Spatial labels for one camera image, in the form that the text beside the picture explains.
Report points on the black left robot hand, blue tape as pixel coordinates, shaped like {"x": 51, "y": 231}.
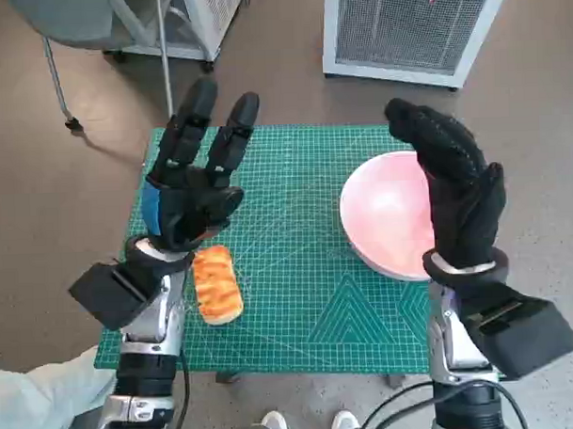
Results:
{"x": 192, "y": 199}

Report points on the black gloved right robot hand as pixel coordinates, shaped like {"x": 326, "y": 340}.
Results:
{"x": 460, "y": 194}

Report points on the pink bowl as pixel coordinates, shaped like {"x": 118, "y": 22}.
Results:
{"x": 385, "y": 211}

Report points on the long striped toy bread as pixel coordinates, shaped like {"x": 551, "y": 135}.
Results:
{"x": 216, "y": 287}

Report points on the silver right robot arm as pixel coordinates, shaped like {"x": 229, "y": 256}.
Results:
{"x": 453, "y": 345}

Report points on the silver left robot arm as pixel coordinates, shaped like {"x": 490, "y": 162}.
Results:
{"x": 149, "y": 323}

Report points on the green cutting mat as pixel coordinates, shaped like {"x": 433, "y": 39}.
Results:
{"x": 291, "y": 224}

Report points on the thin metal pole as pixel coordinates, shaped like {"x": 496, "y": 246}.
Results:
{"x": 164, "y": 54}

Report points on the white cabinet with mesh front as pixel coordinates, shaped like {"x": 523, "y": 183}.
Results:
{"x": 402, "y": 27}

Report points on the white wheeled cabinet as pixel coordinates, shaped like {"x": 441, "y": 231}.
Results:
{"x": 214, "y": 19}

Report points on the grey chair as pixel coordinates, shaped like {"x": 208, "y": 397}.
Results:
{"x": 63, "y": 15}

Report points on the white shoe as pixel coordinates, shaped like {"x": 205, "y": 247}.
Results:
{"x": 345, "y": 423}
{"x": 275, "y": 424}

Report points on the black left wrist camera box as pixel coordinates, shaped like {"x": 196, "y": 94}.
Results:
{"x": 105, "y": 291}

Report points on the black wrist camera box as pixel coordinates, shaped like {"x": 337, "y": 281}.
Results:
{"x": 531, "y": 338}
{"x": 105, "y": 291}

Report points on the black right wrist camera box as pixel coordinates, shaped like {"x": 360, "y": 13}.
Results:
{"x": 531, "y": 338}

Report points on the grey table leg bracket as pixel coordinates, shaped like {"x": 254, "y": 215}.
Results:
{"x": 228, "y": 377}
{"x": 396, "y": 381}

